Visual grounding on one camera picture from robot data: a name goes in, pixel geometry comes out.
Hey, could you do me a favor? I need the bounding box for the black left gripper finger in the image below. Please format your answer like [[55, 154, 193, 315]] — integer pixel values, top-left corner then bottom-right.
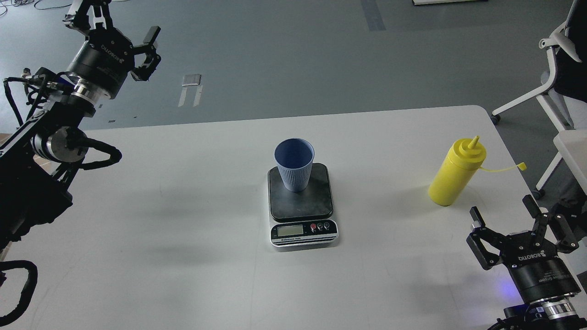
[[131, 26, 161, 81], [63, 0, 115, 40]]

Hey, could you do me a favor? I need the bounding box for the yellow squeeze seasoning bottle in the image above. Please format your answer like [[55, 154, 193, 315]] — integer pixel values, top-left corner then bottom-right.
[[427, 135, 527, 207]]

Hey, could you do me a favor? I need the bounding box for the grey floor tape patch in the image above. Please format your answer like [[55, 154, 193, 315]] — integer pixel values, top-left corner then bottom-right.
[[178, 73, 203, 107]]

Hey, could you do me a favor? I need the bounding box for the white side table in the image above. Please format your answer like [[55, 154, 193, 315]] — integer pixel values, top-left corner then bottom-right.
[[531, 129, 587, 200]]

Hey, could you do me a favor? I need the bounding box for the blue ribbed plastic cup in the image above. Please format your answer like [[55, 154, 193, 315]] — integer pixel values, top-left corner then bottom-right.
[[273, 138, 315, 193]]

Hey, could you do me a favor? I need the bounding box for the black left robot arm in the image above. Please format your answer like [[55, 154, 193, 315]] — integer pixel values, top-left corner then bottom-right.
[[0, 0, 161, 326]]

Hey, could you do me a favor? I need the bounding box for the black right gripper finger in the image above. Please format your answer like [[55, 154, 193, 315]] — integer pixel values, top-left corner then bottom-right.
[[466, 206, 509, 271], [522, 195, 580, 253]]

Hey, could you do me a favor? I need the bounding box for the white rolling chair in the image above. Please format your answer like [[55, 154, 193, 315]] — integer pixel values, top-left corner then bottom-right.
[[490, 0, 587, 133]]

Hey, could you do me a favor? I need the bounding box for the tan checkered cloth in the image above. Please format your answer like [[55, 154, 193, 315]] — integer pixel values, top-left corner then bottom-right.
[[0, 133, 12, 145]]

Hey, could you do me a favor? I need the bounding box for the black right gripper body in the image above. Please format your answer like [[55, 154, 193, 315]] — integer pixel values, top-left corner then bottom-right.
[[500, 231, 581, 304]]

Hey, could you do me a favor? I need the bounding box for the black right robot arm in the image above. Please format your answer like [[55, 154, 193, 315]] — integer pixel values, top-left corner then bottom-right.
[[467, 196, 586, 330]]

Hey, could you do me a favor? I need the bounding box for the black digital kitchen scale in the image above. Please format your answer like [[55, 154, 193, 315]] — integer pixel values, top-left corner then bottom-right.
[[267, 163, 340, 251]]

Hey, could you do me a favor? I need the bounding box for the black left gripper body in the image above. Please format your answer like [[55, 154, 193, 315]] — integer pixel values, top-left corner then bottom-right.
[[66, 30, 135, 99]]

